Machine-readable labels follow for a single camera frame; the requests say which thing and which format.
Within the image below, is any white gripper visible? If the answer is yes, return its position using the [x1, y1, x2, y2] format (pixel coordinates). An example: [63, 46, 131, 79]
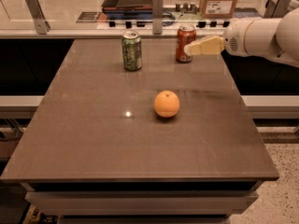
[184, 19, 249, 57]

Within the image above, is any red coke can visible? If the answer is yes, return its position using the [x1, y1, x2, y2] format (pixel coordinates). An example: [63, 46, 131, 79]
[176, 24, 196, 63]

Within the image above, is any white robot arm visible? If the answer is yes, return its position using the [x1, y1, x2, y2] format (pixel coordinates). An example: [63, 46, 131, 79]
[184, 8, 299, 67]

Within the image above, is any green soda can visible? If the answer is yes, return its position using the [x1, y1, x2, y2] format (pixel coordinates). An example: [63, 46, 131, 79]
[121, 30, 142, 71]

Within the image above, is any cardboard box with label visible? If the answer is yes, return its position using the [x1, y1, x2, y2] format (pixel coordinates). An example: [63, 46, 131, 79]
[200, 0, 237, 19]

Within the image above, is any orange fruit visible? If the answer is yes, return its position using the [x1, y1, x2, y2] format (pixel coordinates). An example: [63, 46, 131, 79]
[154, 91, 180, 118]

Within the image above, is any middle metal railing post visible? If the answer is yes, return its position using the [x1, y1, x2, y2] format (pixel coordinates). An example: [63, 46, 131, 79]
[152, 0, 164, 35]

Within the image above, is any metal railing post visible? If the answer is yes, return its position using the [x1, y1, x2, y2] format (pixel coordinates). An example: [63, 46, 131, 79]
[152, 0, 164, 35]
[263, 0, 291, 19]
[25, 0, 50, 35]

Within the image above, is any right metal railing post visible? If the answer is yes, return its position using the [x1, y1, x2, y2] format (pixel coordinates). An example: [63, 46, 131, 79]
[263, 0, 291, 19]

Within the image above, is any left metal railing post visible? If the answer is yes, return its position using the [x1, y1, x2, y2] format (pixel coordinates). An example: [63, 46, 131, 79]
[25, 0, 50, 35]

